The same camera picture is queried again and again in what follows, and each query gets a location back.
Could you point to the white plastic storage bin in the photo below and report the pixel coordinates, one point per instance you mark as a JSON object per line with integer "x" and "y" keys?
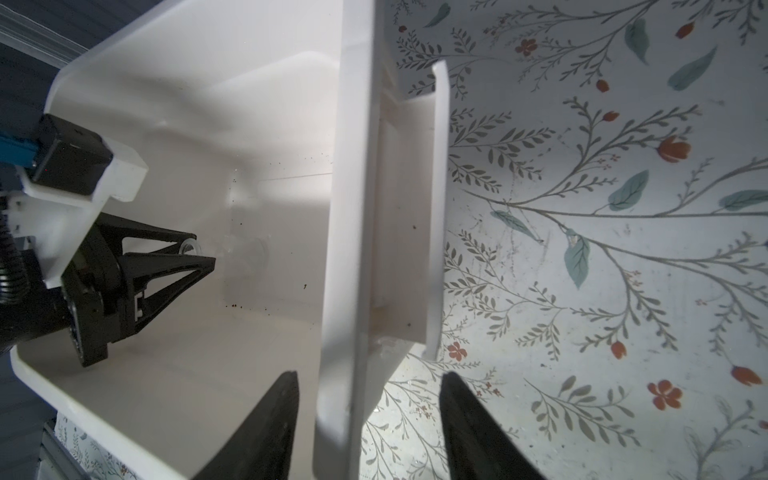
{"x": 275, "y": 131}

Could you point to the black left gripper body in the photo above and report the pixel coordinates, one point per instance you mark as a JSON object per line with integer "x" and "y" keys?
{"x": 30, "y": 309}

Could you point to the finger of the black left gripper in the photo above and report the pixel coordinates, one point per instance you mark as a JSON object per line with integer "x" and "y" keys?
{"x": 116, "y": 229}
{"x": 151, "y": 282}

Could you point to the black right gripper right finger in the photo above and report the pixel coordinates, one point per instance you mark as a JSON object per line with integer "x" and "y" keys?
{"x": 476, "y": 447}

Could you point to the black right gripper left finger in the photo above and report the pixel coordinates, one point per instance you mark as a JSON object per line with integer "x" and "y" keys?
{"x": 261, "y": 447}

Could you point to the clear glass bottle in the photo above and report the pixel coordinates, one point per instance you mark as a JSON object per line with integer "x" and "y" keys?
{"x": 190, "y": 246}

